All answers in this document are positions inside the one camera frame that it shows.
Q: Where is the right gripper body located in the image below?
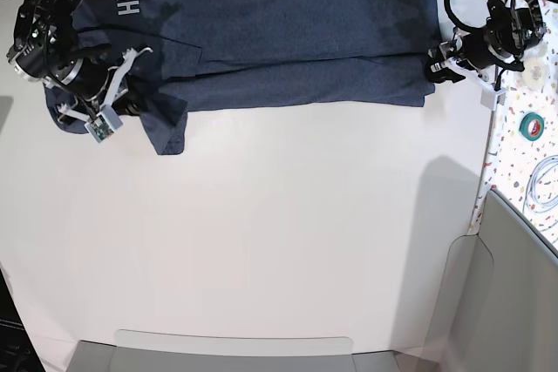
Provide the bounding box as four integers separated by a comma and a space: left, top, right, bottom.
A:
58, 46, 153, 126

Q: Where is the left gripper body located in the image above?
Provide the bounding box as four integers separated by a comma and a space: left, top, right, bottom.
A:
425, 38, 504, 90

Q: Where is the navy blue t-shirt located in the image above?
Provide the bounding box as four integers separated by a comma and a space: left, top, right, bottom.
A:
73, 0, 440, 155

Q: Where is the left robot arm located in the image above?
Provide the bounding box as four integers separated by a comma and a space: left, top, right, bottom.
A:
425, 0, 546, 110

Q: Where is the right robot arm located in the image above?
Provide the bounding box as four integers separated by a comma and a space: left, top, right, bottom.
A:
7, 0, 150, 143

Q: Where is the clear tape roll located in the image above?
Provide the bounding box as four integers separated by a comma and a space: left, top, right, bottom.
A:
516, 42, 548, 91

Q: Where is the green tape roll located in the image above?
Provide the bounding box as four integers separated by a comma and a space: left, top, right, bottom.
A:
519, 112, 544, 142

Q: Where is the confetti patterned side cloth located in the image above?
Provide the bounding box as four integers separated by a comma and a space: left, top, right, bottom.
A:
468, 0, 557, 246

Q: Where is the grey bin right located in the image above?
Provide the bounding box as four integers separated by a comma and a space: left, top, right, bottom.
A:
433, 188, 558, 372

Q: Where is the grey tray bottom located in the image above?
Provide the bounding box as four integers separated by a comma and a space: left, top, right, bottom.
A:
68, 329, 419, 371

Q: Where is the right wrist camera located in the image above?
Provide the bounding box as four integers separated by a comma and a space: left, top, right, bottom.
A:
85, 106, 123, 143

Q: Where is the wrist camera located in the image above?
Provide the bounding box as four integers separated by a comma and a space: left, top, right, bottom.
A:
85, 106, 123, 143
480, 88, 506, 112

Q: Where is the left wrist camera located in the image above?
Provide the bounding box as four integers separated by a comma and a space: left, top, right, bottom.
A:
480, 88, 506, 112

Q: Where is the white coiled cable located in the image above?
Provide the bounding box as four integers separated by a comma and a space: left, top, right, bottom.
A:
521, 154, 558, 219

